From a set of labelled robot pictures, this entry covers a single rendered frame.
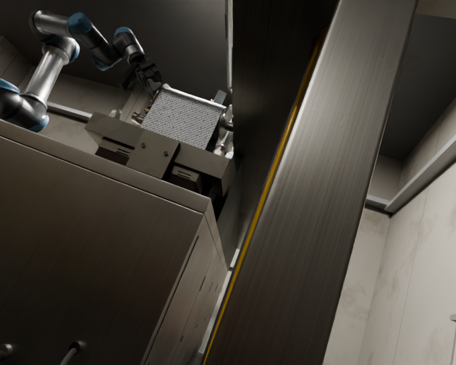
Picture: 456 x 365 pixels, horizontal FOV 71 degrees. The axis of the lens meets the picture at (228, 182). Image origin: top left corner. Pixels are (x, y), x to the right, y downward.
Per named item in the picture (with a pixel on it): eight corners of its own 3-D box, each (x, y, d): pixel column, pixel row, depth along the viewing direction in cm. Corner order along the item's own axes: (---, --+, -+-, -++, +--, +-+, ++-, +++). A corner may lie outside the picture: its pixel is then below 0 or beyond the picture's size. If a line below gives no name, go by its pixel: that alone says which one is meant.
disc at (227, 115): (213, 151, 115) (226, 132, 126) (215, 152, 115) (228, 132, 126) (220, 115, 105) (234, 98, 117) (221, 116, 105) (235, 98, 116)
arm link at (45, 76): (-8, 119, 129) (43, 24, 151) (24, 140, 141) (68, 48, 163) (12, 116, 124) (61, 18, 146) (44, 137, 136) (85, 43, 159)
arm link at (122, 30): (119, 45, 136) (134, 33, 136) (129, 64, 133) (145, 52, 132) (108, 33, 129) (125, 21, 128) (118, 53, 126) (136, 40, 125)
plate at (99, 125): (105, 153, 102) (114, 137, 104) (223, 197, 96) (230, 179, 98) (83, 128, 87) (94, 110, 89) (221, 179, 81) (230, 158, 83)
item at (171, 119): (133, 142, 108) (157, 97, 113) (197, 165, 104) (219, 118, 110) (132, 141, 107) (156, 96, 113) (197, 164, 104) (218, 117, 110)
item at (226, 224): (224, 270, 311) (233, 247, 318) (227, 271, 310) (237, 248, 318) (205, 219, 100) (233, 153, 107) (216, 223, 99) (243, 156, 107)
